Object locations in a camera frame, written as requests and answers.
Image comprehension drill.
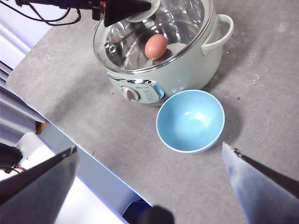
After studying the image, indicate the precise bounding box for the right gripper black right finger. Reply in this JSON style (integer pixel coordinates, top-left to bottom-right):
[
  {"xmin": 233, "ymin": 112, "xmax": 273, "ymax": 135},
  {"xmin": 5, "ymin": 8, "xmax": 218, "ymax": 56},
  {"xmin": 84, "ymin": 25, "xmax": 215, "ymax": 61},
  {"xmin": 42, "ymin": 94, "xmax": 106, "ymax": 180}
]
[{"xmin": 221, "ymin": 141, "xmax": 299, "ymax": 224}]

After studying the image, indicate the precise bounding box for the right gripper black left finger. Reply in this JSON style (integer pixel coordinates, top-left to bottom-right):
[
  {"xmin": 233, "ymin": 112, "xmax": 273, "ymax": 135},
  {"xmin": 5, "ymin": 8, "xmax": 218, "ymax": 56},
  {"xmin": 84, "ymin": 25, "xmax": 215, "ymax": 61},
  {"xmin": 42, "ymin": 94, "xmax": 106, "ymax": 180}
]
[{"xmin": 0, "ymin": 146, "xmax": 79, "ymax": 224}]

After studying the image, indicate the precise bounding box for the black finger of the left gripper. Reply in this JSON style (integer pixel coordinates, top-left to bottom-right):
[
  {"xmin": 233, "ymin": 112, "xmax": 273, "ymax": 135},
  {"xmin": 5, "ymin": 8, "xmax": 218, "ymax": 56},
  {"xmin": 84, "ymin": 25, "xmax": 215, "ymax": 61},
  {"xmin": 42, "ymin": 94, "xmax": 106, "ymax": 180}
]
[{"xmin": 104, "ymin": 0, "xmax": 152, "ymax": 28}]

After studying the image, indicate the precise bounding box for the brown egg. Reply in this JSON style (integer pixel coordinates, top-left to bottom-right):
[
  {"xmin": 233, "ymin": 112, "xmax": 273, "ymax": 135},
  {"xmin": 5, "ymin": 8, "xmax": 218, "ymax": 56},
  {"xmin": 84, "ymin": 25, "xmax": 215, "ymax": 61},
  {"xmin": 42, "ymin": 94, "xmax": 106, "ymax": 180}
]
[{"xmin": 144, "ymin": 34, "xmax": 168, "ymax": 60}]

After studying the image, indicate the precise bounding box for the pale green electric steamer pot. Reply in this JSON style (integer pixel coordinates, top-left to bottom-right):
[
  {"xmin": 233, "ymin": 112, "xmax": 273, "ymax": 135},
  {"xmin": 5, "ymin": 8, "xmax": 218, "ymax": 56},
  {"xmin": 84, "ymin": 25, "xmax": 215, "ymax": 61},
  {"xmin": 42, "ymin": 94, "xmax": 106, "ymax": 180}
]
[{"xmin": 93, "ymin": 0, "xmax": 234, "ymax": 108}]

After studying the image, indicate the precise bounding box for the white flat platform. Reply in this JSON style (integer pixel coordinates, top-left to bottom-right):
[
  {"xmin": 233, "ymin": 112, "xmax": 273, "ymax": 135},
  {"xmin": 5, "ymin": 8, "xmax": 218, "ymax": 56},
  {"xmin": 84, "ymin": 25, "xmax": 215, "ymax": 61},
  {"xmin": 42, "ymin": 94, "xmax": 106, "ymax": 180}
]
[{"xmin": 0, "ymin": 132, "xmax": 127, "ymax": 224}]

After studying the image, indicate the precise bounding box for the blue ribbed bowl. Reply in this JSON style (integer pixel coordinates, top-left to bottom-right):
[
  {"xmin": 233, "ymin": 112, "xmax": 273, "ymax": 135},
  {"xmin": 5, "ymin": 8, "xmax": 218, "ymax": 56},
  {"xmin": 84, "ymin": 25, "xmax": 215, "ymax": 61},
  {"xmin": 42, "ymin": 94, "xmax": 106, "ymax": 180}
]
[{"xmin": 156, "ymin": 89, "xmax": 226, "ymax": 154}]

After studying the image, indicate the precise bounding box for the black rounded object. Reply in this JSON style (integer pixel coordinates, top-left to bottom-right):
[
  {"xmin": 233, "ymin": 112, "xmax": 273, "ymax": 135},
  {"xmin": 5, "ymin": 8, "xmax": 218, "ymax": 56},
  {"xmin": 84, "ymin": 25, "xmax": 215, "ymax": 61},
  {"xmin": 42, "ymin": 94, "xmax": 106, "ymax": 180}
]
[{"xmin": 139, "ymin": 205, "xmax": 175, "ymax": 224}]

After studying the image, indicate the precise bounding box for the black device with red wire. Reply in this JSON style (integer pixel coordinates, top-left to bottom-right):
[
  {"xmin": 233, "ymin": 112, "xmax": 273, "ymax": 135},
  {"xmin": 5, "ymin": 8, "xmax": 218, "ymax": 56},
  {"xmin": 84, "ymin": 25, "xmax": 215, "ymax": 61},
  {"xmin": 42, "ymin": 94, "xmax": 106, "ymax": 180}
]
[{"xmin": 0, "ymin": 142, "xmax": 23, "ymax": 175}]

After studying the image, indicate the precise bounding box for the black cable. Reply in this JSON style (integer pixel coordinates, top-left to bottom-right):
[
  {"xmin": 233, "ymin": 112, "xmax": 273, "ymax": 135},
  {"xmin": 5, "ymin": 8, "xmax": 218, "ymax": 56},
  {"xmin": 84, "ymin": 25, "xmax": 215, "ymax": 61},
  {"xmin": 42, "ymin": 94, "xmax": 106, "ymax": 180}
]
[{"xmin": 16, "ymin": 2, "xmax": 82, "ymax": 27}]

